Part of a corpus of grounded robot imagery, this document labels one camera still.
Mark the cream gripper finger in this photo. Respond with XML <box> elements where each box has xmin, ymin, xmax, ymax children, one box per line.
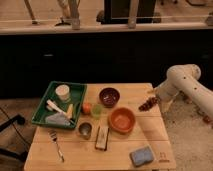
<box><xmin>160</xmin><ymin>101</ymin><xmax>172</xmax><ymax>113</ymax></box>

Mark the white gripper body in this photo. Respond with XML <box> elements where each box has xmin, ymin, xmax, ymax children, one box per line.
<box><xmin>149</xmin><ymin>80</ymin><xmax>179</xmax><ymax>103</ymax></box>

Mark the dark red grape bunch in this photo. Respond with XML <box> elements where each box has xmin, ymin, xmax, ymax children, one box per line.
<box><xmin>139</xmin><ymin>97</ymin><xmax>158</xmax><ymax>111</ymax></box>

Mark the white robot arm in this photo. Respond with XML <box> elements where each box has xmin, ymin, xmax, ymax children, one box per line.
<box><xmin>151</xmin><ymin>64</ymin><xmax>213</xmax><ymax>120</ymax></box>

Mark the orange bowl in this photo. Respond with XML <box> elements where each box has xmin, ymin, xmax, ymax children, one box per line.
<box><xmin>108</xmin><ymin>107</ymin><xmax>136</xmax><ymax>134</ymax></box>

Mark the purple bowl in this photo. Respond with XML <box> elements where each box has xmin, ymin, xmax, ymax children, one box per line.
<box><xmin>99</xmin><ymin>87</ymin><xmax>120</xmax><ymax>108</ymax></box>

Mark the blue sponge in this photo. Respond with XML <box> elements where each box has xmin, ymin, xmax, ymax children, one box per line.
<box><xmin>130</xmin><ymin>146</ymin><xmax>154</xmax><ymax>167</ymax></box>

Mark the green plastic cup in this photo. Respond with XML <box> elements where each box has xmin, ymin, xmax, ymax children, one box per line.
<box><xmin>91</xmin><ymin>104</ymin><xmax>102</xmax><ymax>119</ymax></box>

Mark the brown white eraser block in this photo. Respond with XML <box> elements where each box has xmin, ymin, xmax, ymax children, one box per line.
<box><xmin>95</xmin><ymin>126</ymin><xmax>109</xmax><ymax>150</ymax></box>

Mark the orange fruit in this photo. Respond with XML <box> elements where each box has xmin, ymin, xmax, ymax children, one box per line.
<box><xmin>82</xmin><ymin>103</ymin><xmax>92</xmax><ymax>115</ymax></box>

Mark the small metal cup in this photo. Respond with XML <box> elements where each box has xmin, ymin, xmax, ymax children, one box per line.
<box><xmin>78</xmin><ymin>122</ymin><xmax>92</xmax><ymax>140</ymax></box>

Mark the yellow cheese wedge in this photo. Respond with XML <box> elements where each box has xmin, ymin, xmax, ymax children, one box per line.
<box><xmin>66</xmin><ymin>104</ymin><xmax>73</xmax><ymax>119</ymax></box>

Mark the green plastic tray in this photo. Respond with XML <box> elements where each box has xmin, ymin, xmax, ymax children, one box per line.
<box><xmin>32</xmin><ymin>81</ymin><xmax>87</xmax><ymax>129</ymax></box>

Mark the white cup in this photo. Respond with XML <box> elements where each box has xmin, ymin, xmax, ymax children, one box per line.
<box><xmin>55</xmin><ymin>84</ymin><xmax>70</xmax><ymax>102</ymax></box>

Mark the grey cloth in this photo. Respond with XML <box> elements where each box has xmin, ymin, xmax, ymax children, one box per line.
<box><xmin>45</xmin><ymin>113</ymin><xmax>70</xmax><ymax>126</ymax></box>

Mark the silver fork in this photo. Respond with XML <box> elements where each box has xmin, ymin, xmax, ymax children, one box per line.
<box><xmin>49</xmin><ymin>130</ymin><xmax>65</xmax><ymax>163</ymax></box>

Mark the black chair base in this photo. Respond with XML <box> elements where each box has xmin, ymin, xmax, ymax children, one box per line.
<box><xmin>0</xmin><ymin>114</ymin><xmax>28</xmax><ymax>162</ymax></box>

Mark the white handled brush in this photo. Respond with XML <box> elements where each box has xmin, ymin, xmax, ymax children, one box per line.
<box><xmin>47</xmin><ymin>99</ymin><xmax>75</xmax><ymax>124</ymax></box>

